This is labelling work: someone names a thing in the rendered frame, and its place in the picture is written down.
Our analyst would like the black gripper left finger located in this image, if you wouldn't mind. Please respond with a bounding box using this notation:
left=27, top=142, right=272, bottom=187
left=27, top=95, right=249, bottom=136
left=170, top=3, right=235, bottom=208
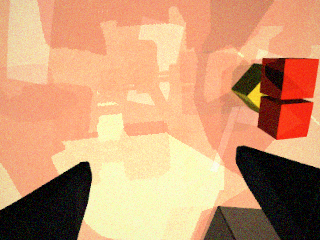
left=0, top=161, right=93, bottom=240

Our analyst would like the red cube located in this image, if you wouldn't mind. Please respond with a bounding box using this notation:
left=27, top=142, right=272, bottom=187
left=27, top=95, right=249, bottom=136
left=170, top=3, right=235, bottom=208
left=257, top=96, right=314, bottom=140
left=259, top=57, right=319, bottom=100

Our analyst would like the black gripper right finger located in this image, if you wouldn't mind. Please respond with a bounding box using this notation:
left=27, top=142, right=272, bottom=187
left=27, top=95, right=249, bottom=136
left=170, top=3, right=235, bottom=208
left=235, top=145, right=320, bottom=240

